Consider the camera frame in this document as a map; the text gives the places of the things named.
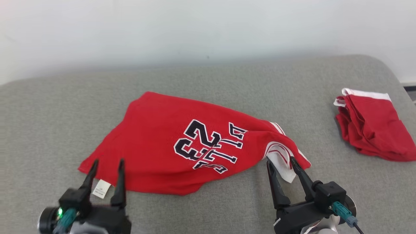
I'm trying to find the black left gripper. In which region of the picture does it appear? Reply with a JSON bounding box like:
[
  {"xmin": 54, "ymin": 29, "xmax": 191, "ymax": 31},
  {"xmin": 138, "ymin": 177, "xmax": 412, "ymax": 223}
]
[{"xmin": 75, "ymin": 159, "xmax": 132, "ymax": 234}]

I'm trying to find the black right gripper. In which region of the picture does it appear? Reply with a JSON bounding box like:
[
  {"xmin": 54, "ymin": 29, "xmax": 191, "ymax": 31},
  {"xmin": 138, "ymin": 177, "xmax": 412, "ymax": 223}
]
[{"xmin": 266, "ymin": 157, "xmax": 332, "ymax": 234}]

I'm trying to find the red basketball jersey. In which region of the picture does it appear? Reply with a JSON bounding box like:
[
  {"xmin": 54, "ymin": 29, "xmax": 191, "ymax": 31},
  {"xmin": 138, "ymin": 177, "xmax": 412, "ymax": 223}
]
[{"xmin": 78, "ymin": 91, "xmax": 311, "ymax": 199}]

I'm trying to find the red shorts white stripe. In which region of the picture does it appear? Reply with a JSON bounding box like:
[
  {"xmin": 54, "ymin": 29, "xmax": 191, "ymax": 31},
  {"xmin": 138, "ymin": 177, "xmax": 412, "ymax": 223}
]
[{"xmin": 333, "ymin": 88, "xmax": 416, "ymax": 162}]

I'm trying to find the grey fabric sofa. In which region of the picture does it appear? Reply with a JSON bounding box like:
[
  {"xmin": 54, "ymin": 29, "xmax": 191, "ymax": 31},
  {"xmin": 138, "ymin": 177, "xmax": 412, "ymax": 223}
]
[{"xmin": 0, "ymin": 55, "xmax": 416, "ymax": 234}]

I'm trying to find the left camera cable teal plug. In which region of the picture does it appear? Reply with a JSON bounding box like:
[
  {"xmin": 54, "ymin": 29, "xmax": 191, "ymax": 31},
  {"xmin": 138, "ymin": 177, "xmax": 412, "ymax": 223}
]
[{"xmin": 55, "ymin": 208, "xmax": 77, "ymax": 230}]

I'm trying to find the camera cable teal plug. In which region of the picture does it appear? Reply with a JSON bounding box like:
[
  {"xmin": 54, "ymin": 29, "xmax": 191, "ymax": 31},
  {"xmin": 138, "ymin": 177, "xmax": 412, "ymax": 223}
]
[
  {"xmin": 331, "ymin": 201, "xmax": 365, "ymax": 234},
  {"xmin": 55, "ymin": 208, "xmax": 77, "ymax": 230}
]

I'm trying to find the right camera cable teal plug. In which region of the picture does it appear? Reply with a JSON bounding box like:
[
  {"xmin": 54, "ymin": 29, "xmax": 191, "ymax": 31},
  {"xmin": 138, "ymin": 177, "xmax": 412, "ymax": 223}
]
[{"xmin": 331, "ymin": 201, "xmax": 365, "ymax": 234}]

